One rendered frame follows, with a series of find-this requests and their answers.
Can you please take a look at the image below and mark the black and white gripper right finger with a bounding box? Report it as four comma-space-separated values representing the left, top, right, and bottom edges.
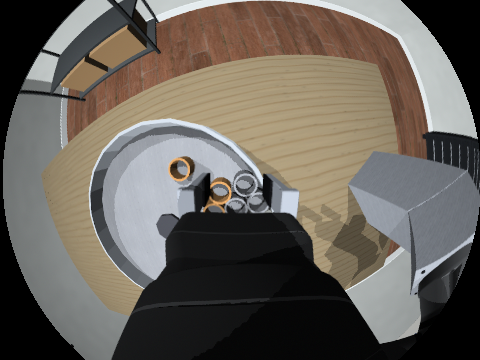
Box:
262, 174, 300, 218

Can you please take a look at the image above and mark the grey metal ring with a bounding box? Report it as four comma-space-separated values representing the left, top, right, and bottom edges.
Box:
225, 192, 247, 212
234, 170, 258, 197
245, 187, 269, 213

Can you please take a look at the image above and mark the bronze bushing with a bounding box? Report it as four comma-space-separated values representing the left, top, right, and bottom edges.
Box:
203, 199, 225, 212
168, 156, 195, 181
210, 177, 232, 204

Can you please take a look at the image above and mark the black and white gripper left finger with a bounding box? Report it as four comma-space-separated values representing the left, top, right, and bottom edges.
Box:
177, 173, 211, 219

